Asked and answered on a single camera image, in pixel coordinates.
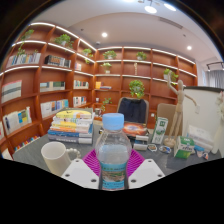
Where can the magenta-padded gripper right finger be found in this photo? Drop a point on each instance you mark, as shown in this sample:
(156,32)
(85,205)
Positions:
(146,171)

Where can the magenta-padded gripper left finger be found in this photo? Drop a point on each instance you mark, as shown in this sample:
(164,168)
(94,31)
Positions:
(78,173)

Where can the clear blue-capped water bottle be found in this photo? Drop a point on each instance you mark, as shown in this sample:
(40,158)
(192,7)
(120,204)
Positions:
(113,150)

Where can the white ceramic mug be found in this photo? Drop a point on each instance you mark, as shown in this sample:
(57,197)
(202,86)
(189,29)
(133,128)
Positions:
(55,158)

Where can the stack of dark books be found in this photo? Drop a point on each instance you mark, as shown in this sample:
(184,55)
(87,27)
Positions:
(136,130)

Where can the tall green-white carton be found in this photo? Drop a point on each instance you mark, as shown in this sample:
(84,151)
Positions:
(160,130)

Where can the small green-white box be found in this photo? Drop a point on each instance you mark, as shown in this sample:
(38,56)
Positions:
(184,147)

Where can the stack of colourful books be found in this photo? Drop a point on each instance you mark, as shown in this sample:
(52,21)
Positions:
(71,126)

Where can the stack of white books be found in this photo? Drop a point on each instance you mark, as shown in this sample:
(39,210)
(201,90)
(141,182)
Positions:
(200,136)

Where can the white vase with flowers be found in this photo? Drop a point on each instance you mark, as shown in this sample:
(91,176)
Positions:
(220,133)

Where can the grey curtain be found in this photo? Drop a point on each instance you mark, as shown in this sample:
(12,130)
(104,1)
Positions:
(215,79)

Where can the round recessed ceiling light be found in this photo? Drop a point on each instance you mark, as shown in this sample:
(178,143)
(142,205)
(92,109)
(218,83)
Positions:
(189,47)
(104,34)

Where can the branched ceiling light fixture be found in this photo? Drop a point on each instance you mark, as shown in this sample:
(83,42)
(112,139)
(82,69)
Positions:
(150,8)

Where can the wooden wall shelf unit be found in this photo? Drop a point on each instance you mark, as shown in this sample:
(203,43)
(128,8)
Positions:
(50,80)

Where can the black track light rail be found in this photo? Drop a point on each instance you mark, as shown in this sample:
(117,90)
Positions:
(215,64)

